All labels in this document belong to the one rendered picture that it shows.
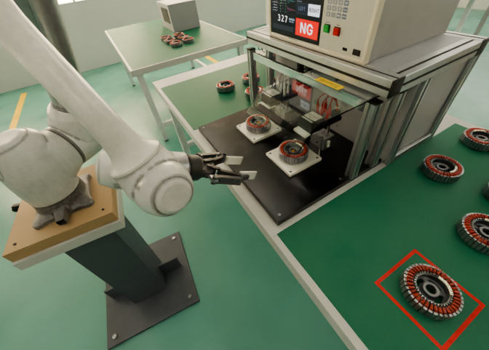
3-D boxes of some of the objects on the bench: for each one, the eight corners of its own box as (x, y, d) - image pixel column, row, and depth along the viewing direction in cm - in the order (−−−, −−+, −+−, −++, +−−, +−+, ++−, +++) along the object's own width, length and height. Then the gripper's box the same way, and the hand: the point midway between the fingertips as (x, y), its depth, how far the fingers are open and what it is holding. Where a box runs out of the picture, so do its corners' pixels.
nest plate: (289, 177, 82) (289, 175, 81) (265, 155, 92) (265, 153, 91) (321, 160, 86) (321, 158, 86) (295, 140, 96) (295, 138, 95)
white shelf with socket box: (260, 70, 158) (256, -13, 127) (234, 57, 182) (225, -15, 151) (300, 57, 169) (305, -23, 137) (270, 46, 193) (269, -23, 162)
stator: (498, 265, 57) (508, 259, 54) (447, 233, 64) (454, 225, 61) (517, 240, 61) (527, 233, 58) (466, 212, 68) (474, 204, 65)
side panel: (386, 165, 84) (426, 80, 62) (379, 161, 86) (415, 76, 64) (432, 137, 93) (482, 53, 71) (425, 134, 95) (470, 51, 73)
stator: (290, 169, 83) (290, 161, 80) (272, 153, 90) (272, 145, 88) (314, 157, 86) (315, 149, 84) (295, 142, 94) (295, 134, 91)
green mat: (193, 130, 113) (193, 129, 113) (160, 88, 153) (160, 88, 153) (333, 75, 142) (333, 75, 142) (275, 52, 182) (275, 52, 182)
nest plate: (253, 143, 98) (253, 141, 97) (236, 127, 107) (236, 125, 107) (281, 130, 102) (281, 128, 101) (263, 116, 112) (263, 114, 111)
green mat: (566, 598, 29) (567, 599, 29) (276, 234, 69) (276, 233, 69) (720, 228, 58) (721, 228, 58) (455, 123, 98) (455, 123, 98)
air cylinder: (322, 150, 90) (324, 139, 86) (309, 141, 95) (311, 130, 91) (332, 145, 92) (335, 134, 88) (319, 137, 97) (320, 125, 93)
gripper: (171, 158, 73) (230, 160, 87) (195, 202, 59) (261, 196, 74) (176, 137, 70) (236, 142, 84) (203, 179, 56) (270, 177, 70)
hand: (242, 167), depth 77 cm, fingers open, 8 cm apart
